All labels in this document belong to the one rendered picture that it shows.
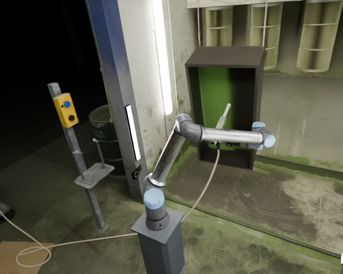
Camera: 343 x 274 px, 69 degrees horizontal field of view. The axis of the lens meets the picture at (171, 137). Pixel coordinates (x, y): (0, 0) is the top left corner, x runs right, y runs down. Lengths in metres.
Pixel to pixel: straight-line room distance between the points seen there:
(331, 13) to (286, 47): 0.68
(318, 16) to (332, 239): 2.18
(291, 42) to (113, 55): 2.22
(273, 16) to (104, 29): 1.84
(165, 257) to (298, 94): 2.56
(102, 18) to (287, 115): 2.49
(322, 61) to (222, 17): 1.21
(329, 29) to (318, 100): 0.87
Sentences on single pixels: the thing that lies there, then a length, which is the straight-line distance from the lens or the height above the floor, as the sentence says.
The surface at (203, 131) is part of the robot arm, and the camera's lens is 1.61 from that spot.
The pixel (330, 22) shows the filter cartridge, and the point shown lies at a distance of 3.15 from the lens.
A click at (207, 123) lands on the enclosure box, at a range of 2.94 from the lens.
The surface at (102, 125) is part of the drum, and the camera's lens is 3.17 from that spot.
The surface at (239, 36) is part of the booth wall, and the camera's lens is 3.67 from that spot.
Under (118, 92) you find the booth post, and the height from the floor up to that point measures 1.42.
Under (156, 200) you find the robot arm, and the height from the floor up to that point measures 0.90.
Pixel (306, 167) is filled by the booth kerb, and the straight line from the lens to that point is 3.54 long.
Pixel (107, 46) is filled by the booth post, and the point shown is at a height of 1.82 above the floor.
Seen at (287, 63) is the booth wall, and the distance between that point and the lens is 3.63.
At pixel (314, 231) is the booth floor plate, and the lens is 2.92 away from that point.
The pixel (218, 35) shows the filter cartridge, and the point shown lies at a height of 1.65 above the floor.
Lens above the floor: 2.16
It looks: 30 degrees down
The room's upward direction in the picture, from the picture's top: 6 degrees counter-clockwise
